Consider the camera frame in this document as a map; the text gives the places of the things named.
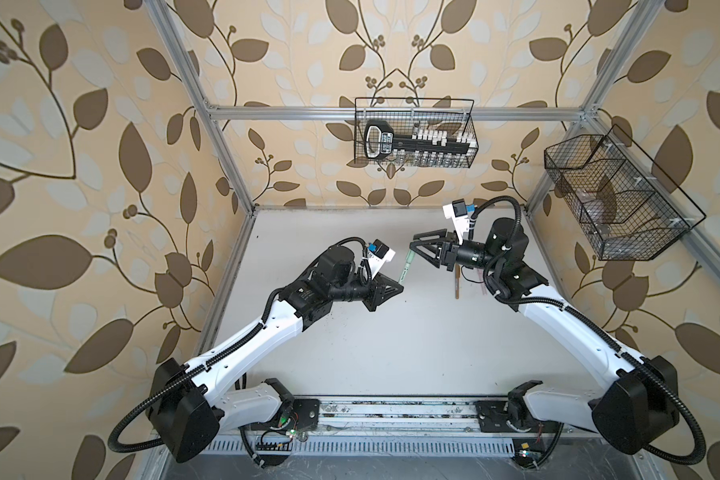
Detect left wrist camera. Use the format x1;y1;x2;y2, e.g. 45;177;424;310
365;239;395;279

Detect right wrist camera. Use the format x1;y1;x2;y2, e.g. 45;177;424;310
443;199;475;244

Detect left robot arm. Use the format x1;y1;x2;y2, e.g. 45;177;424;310
146;240;403;463

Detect aluminium frame back bar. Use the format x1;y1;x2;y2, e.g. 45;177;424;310
209;105;586;122

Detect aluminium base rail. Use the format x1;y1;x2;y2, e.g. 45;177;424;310
152;395;649;439

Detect aluminium frame post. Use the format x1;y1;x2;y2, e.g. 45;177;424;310
524;0;667;215
145;1;256;217

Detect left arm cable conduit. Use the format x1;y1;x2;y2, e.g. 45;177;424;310
107;236;370;454

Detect black tool with sockets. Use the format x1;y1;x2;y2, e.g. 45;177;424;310
360;120;479;160

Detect black wire basket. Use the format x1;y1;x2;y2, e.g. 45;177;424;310
544;124;706;261
353;96;479;169

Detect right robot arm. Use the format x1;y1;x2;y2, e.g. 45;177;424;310
410;217;688;454

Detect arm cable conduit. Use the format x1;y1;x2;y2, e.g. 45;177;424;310
470;195;707;466
107;236;370;454

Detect black wire basket back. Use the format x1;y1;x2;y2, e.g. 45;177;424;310
353;96;479;169

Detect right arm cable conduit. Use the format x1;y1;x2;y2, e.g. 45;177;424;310
470;195;707;466

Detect aluminium frame post left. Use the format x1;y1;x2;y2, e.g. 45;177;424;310
145;1;256;217

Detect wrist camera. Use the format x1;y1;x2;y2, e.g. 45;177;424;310
443;199;475;244
365;239;395;279

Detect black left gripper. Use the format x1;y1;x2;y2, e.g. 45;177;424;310
327;270;404;311

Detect black wire basket right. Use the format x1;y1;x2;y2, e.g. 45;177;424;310
544;124;706;261

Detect green pen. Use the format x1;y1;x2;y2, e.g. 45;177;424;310
398;250;416;285

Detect orange pen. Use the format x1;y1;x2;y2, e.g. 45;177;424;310
454;265;461;300

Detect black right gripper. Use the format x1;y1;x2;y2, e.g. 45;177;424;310
410;229;502;276

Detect aluminium frame post right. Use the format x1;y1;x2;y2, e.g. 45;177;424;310
524;0;667;215

